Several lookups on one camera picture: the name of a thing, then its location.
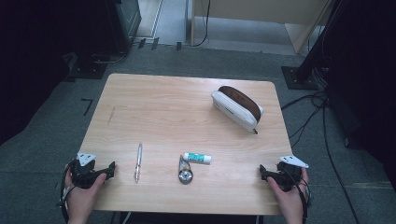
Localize black cabinet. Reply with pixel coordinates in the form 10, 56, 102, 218
104, 0, 143, 56

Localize person's right hand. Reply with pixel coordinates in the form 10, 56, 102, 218
266, 167, 310, 220

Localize white glue stick green label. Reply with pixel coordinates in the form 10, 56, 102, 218
182, 151, 213, 165

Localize black flat stand base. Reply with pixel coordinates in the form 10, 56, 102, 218
66, 51, 108, 80

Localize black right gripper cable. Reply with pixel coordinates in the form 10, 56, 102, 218
281, 167, 313, 224

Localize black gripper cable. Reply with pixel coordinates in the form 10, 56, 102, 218
281, 167, 313, 224
56, 160, 78, 224

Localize person's left hand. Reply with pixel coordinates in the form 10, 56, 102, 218
64, 163, 107, 219

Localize bundle of black floor cables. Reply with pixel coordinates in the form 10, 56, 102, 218
280, 91, 329, 149

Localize dark curtain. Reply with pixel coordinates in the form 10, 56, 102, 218
323, 0, 396, 191
0, 0, 108, 147

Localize white pencil case brown lining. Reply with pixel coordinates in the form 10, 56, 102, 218
210, 85, 265, 135

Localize long black floor cable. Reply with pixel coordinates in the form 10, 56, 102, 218
321, 98, 362, 224

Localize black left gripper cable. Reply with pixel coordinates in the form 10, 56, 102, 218
56, 160, 78, 224

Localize silver round metal gadget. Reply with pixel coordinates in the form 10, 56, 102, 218
177, 154, 194, 186

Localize silver pen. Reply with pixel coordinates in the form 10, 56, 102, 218
134, 142, 144, 184

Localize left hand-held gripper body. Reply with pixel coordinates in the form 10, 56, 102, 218
69, 151, 107, 189

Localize black stand with square base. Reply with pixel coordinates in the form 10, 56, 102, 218
281, 0, 344, 91

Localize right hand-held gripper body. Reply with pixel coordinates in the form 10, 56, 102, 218
268, 155, 310, 192

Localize black hanging cable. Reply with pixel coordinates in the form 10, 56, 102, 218
191, 0, 212, 49

